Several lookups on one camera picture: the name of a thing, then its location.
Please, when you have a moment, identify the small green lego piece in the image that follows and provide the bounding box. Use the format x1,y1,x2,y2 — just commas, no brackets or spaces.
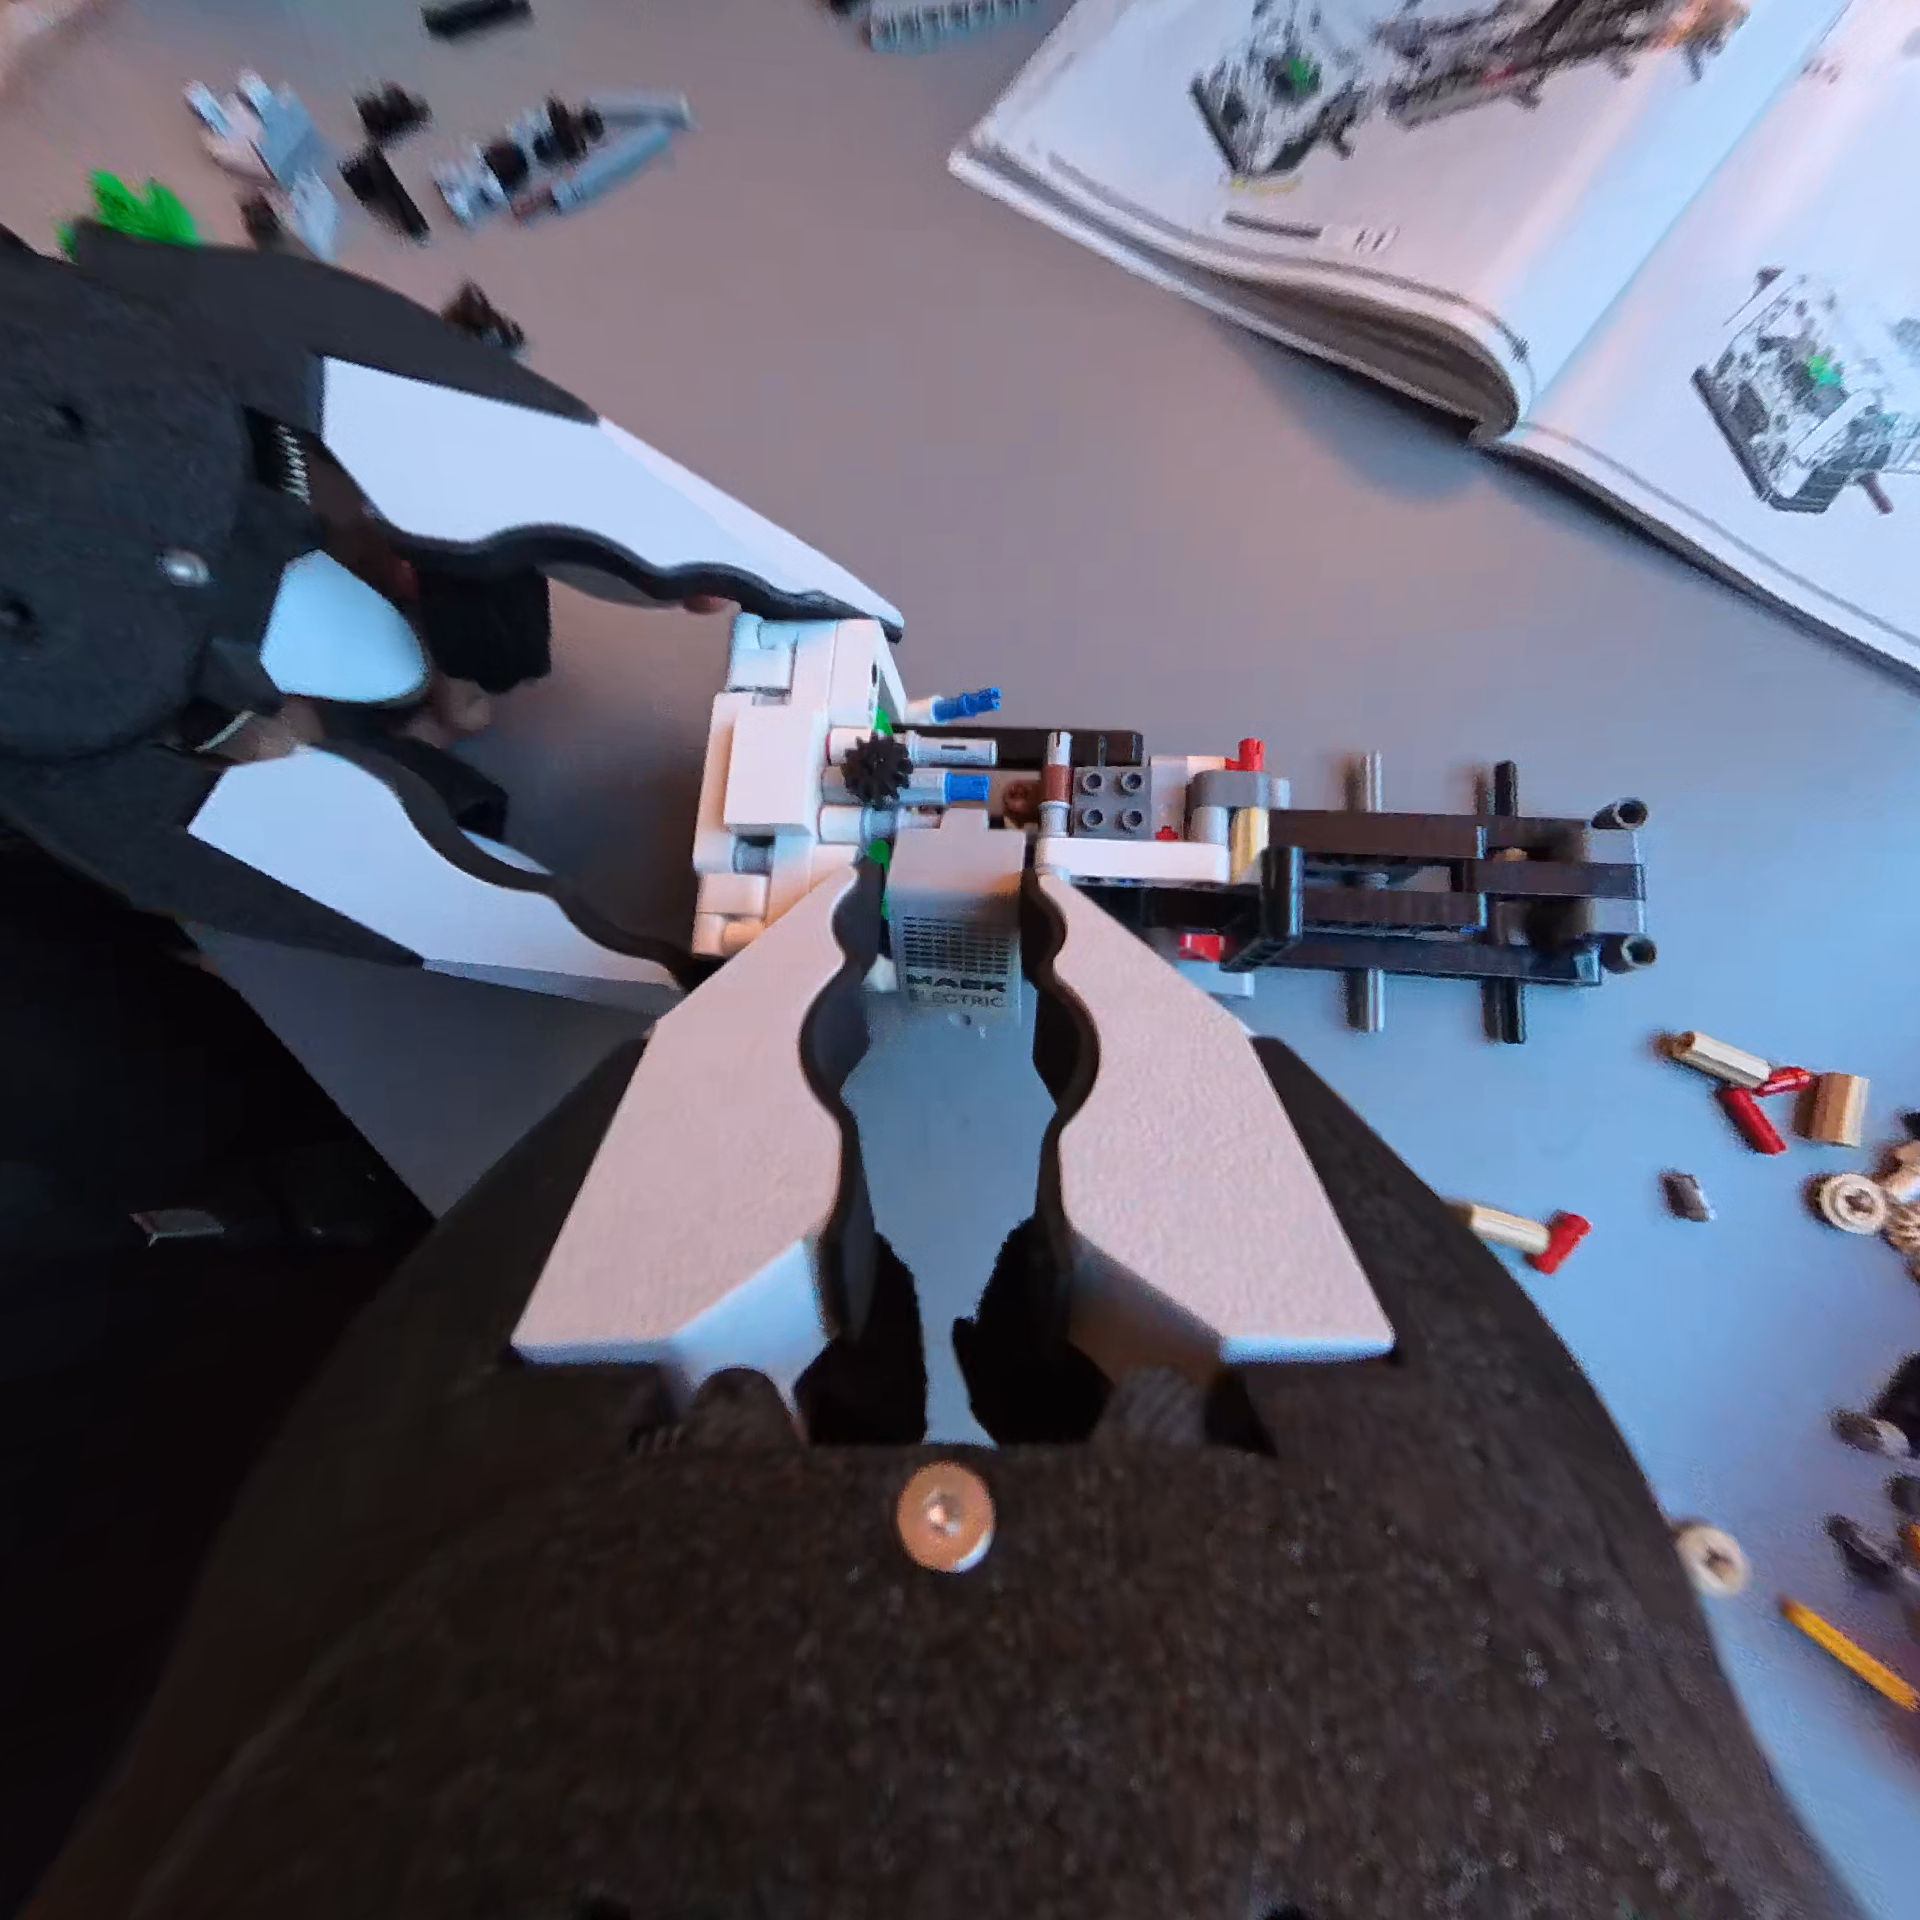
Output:
56,168,205,254

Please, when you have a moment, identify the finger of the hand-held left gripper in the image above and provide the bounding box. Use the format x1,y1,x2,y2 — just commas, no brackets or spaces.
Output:
318,356,906,637
185,742,700,1001

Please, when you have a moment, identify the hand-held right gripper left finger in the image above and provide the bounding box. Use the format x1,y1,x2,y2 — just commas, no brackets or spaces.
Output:
511,860,890,1446

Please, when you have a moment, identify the light grey lego beam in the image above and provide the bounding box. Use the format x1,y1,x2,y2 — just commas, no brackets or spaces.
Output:
863,0,1074,56

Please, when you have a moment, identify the pile of small lego pins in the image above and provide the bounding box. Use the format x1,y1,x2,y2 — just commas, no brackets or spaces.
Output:
1445,1026,1920,1716

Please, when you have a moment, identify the person's left hand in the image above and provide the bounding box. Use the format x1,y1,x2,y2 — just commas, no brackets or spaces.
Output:
396,679,500,753

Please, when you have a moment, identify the grey lego panel piece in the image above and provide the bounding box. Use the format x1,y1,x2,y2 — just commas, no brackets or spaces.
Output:
882,810,1040,1033

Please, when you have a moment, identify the open instruction booklet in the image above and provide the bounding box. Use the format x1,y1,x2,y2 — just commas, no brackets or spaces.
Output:
948,0,1920,679

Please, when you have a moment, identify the lego truck chassis model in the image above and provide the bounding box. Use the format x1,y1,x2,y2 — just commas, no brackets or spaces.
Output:
690,613,1661,1049

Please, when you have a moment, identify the cluster of black white parts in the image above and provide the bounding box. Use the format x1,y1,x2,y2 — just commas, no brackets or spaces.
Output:
181,73,696,359

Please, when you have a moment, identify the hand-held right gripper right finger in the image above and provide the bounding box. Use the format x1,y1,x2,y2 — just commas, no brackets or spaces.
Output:
1024,867,1400,1443

